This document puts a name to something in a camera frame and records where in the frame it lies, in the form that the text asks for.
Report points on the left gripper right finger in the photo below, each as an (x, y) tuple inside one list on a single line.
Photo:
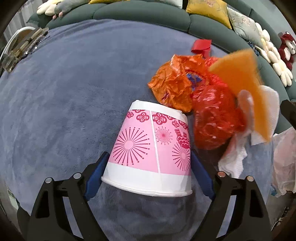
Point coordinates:
[(202, 176)]

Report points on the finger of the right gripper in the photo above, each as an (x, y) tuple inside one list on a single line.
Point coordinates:
[(288, 110)]

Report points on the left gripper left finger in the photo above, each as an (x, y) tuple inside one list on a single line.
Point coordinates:
[(93, 174)]

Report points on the pink patterned paper cup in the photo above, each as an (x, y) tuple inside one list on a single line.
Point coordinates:
[(152, 152)]

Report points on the white lined trash bin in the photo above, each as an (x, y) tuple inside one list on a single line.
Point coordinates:
[(283, 179)]

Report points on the white paper towel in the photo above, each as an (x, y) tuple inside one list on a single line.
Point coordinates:
[(232, 160)]

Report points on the red monkey plush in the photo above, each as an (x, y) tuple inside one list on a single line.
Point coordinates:
[(287, 49)]

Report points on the red crinkled plastic bag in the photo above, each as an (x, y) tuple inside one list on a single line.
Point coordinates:
[(217, 116)]

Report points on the white flower pillow right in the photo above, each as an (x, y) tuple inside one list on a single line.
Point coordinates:
[(272, 56)]

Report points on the white flower pillow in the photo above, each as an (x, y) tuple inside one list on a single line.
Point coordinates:
[(264, 35), (48, 7), (272, 56)]

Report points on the blue knitted item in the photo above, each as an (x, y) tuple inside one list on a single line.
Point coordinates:
[(251, 44)]

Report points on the blue table cloth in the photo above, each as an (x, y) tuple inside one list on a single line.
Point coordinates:
[(63, 106)]

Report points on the right grey embroidered cushion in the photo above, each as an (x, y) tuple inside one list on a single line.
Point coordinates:
[(245, 27)]

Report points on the grey embroidered cushion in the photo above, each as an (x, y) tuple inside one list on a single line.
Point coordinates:
[(245, 27), (176, 3)]

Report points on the dark green sectional sofa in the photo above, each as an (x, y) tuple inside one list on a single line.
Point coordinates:
[(172, 17)]

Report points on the red paper envelope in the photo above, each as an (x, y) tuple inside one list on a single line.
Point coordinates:
[(203, 47)]

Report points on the right yellow cushion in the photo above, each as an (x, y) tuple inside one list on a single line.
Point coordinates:
[(214, 9)]

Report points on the yellow cushion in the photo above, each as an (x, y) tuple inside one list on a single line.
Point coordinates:
[(104, 1), (214, 9)]

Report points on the left grey embroidered cushion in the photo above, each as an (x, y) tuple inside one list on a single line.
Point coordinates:
[(176, 3)]

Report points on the white round chair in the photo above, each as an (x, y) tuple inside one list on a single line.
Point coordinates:
[(21, 33)]

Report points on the grey plush toy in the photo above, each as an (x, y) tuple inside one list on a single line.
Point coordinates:
[(66, 6)]

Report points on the white flower pillow left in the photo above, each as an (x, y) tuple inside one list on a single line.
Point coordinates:
[(48, 7)]

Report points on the left yellow cushion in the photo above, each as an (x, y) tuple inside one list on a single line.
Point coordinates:
[(104, 1)]

